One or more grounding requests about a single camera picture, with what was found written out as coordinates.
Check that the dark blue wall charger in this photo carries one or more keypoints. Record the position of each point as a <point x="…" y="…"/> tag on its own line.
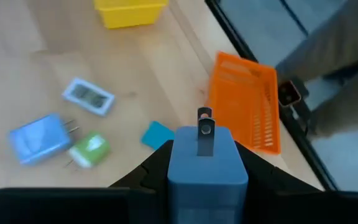
<point x="207" y="186"/>

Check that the teal card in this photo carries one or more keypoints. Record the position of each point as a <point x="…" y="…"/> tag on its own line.
<point x="157" y="135"/>

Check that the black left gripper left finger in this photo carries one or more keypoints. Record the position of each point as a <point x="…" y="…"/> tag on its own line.
<point x="73" y="205"/>

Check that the small table-edge camera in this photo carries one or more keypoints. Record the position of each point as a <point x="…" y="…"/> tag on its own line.
<point x="289" y="93"/>

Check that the orange plastic basket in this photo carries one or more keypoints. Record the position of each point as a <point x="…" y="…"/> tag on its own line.
<point x="241" y="99"/>

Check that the white-framed small display device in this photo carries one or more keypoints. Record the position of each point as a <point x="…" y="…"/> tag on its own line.
<point x="89" y="96"/>

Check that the yellow plastic basket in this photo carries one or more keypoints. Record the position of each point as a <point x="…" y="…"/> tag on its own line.
<point x="129" y="15"/>

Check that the light blue wall charger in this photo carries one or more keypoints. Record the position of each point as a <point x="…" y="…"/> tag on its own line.
<point x="39" y="138"/>

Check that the black table frame rail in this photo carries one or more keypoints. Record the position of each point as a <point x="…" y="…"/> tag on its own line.
<point x="233" y="31"/>

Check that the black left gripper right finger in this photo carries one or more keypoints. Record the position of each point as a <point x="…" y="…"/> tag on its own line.
<point x="291" y="205"/>

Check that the green wall charger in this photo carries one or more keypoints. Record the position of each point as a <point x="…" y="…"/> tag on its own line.
<point x="90" y="149"/>

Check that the person's leg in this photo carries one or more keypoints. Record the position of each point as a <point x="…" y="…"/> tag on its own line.
<point x="337" y="37"/>
<point x="346" y="105"/>

